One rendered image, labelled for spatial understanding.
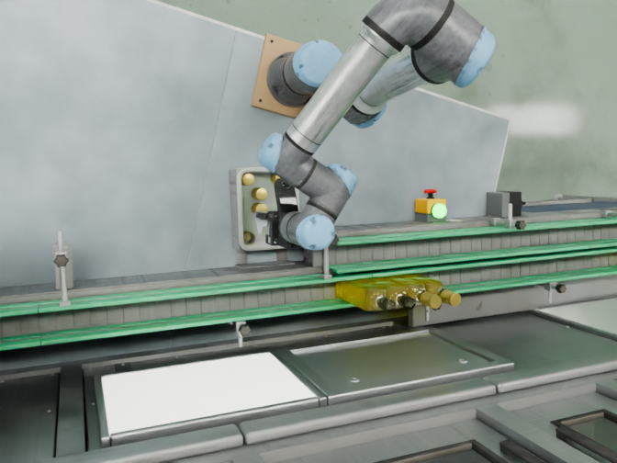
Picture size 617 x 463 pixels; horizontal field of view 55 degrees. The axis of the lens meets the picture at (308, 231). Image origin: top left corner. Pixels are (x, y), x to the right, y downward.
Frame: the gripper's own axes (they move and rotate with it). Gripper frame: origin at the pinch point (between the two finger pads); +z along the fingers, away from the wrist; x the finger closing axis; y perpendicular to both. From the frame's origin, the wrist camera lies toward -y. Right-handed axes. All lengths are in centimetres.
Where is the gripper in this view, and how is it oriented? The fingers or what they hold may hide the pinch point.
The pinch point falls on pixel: (268, 211)
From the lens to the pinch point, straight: 156.1
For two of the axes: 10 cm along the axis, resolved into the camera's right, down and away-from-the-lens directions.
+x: 9.3, -0.3, 3.7
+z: -3.7, -1.0, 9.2
